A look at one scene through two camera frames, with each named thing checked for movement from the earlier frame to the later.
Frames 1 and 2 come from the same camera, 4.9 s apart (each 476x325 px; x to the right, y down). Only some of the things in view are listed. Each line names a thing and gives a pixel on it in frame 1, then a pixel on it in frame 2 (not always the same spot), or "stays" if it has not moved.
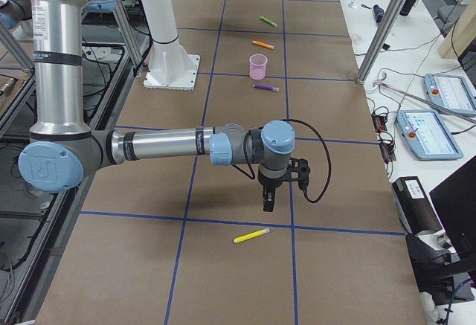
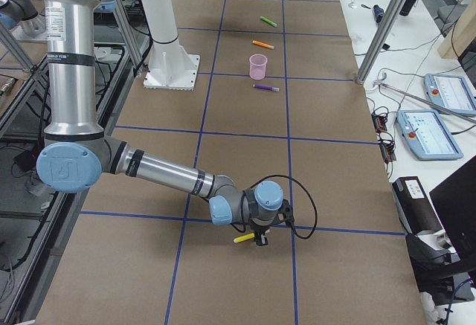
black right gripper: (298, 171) → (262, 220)
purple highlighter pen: (265, 87) stays
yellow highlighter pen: (251, 235) stays
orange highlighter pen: (263, 44) stays
